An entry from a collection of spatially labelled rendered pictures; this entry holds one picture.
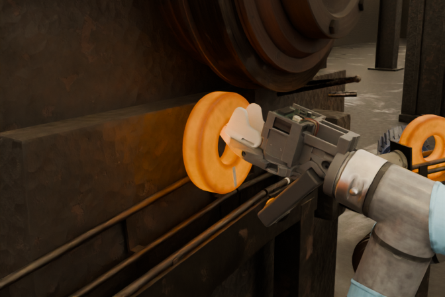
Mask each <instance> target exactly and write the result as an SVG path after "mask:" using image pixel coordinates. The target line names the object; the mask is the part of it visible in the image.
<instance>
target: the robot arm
mask: <svg viewBox="0 0 445 297"><path fill-rule="evenodd" d="M300 109H301V110H300ZM312 114H314V115H315V116H313V115H312ZM325 118H326V116H324V115H321V114H319V113H317V112H314V111H312V110H309V109H307V108H305V107H302V106H299V105H297V104H295V103H293V107H292V106H287V107H285V108H281V109H279V110H275V111H269V112H268V117H267V120H266V122H264V120H263V116H262V110H261V107H260V106H259V105H257V104H255V103H252V104H250V105H248V107H247V109H244V108H242V107H238V108H236V109H235V110H234V112H233V114H232V116H231V118H230V120H229V122H228V123H227V124H226V125H225V126H224V127H223V129H222V130H221V133H220V135H221V137H222V139H223V140H224V141H225V142H226V143H227V145H229V148H230V149H231V150H232V151H233V152H234V153H235V154H236V155H238V156H239V157H240V158H242V159H243V160H245V161H247V162H248V163H251V164H253V165H256V166H258V167H260V168H262V169H263V170H266V171H268V172H270V173H273V174H275V175H279V176H281V177H291V178H292V179H296V180H295V181H294V182H293V183H291V184H290V185H289V186H288V187H287V188H286V189H285V190H284V191H283V192H281V193H280V194H279V195H278V196H275V197H272V198H270V199H269V200H268V201H267V202H266V204H265V206H264V208H263V209H262V210H261V211H259V212H258V217H259V219H260V220H261V221H262V223H263V224H264V225H265V226H266V227H269V226H271V225H272V224H273V223H275V222H276V223H277V222H282V221H284V220H285V219H286V218H287V217H288V215H289V213H290V210H292V209H293V208H294V207H296V205H298V204H299V203H300V202H301V201H302V200H304V199H305V198H306V197H308V196H309V195H310V194H311V193H312V192H313V191H315V190H316V189H317V188H318V187H320V186H321V185H322V184H323V192H324V193H325V194H326V195H328V196H330V197H332V198H335V199H336V201H337V202H339V203H341V204H343V205H345V206H347V207H349V208H351V209H353V210H355V211H357V212H359V213H361V214H363V215H364V216H366V217H368V218H370V219H372V220H374V221H376V223H375V224H374V226H373V228H372V230H371V234H370V239H369V241H368V244H367V245H366V248H365V250H364V253H363V255H362V258H361V260H360V263H359V265H358V268H357V270H356V273H355V275H354V278H352V279H351V285H350V288H349V291H348V294H347V297H415V294H416V293H417V290H418V288H419V286H420V283H421V281H422V279H423V276H424V274H425V272H426V270H427V268H428V266H429V265H432V264H437V263H445V185H443V184H442V183H441V182H439V181H437V182H436V181H433V180H431V179H428V178H426V177H423V176H422V175H419V174H417V173H414V172H412V171H409V170H408V169H405V168H403V167H400V166H398V165H396V164H394V163H391V162H389V161H388V160H386V159H383V158H381V157H378V156H376V155H374V154H372V153H369V152H367V151H365V150H362V149H360V150H357V149H356V147H357V145H358V141H359V139H360V135H359V134H356V133H354V132H351V131H349V130H347V129H344V128H342V127H339V126H337V125H335V124H332V123H330V122H327V121H326V120H325Z"/></svg>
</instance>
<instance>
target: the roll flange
mask: <svg viewBox="0 0 445 297"><path fill-rule="evenodd" d="M156 2H157V4H158V8H159V10H160V13H161V15H162V18H163V20H164V22H165V24H166V26H167V28H168V30H169V31H170V33H171V35H172V36H173V38H174V39H175V41H176V42H177V43H178V44H179V46H180V47H181V48H182V49H183V50H184V51H185V52H186V53H187V54H188V55H189V56H191V57H192V58H193V59H195V60H197V61H198V62H200V63H202V64H205V65H208V66H209V67H210V68H211V69H212V70H213V71H214V72H215V73H216V74H217V75H218V76H219V77H220V78H222V79H223V80H225V81H226V82H227V83H230V84H231V85H234V86H236V87H240V88H245V89H259V88H262V87H261V86H259V85H258V84H253V83H245V82H243V81H240V80H237V79H235V78H234V77H232V76H231V75H229V74H228V73H227V72H226V71H225V70H224V69H223V68H222V67H221V66H220V65H219V64H218V63H217V62H216V61H215V60H214V58H213V57H212V55H211V54H210V53H209V51H208V49H207V48H206V46H205V44H204V42H203V41H202V38H201V36H200V34H199V32H198V30H197V27H196V25H195V22H194V20H193V16H192V14H191V9H190V7H189V2H188V0H156Z"/></svg>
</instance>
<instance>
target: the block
mask: <svg viewBox="0 0 445 297"><path fill-rule="evenodd" d="M312 111H314V112H317V113H319V114H321V115H324V116H326V118H325V120H326V121H327V122H330V123H332V124H335V125H337V126H339V127H342V128H344V129H347V130H349V131H350V121H351V117H350V114H348V113H347V112H339V111H333V110H322V109H316V108H315V109H313V110H312ZM345 209H346V208H344V207H342V206H340V203H339V202H337V201H336V199H335V198H332V197H330V196H328V195H326V194H325V193H324V192H323V184H322V185H321V186H320V187H318V197H317V209H316V210H315V213H314V217H316V218H321V219H324V220H329V221H331V220H335V219H336V218H337V217H339V216H340V215H341V214H343V213H344V211H345Z"/></svg>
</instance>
